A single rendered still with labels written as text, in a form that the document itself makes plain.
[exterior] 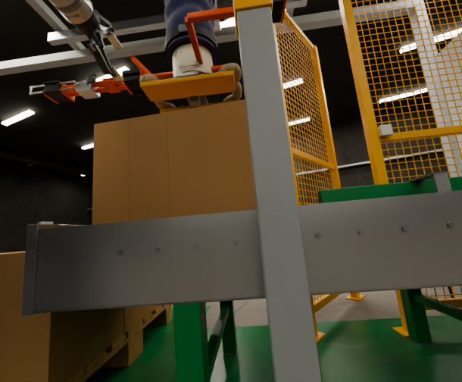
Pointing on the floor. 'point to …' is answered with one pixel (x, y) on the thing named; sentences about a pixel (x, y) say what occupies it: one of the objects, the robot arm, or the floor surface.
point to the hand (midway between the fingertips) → (118, 62)
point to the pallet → (125, 345)
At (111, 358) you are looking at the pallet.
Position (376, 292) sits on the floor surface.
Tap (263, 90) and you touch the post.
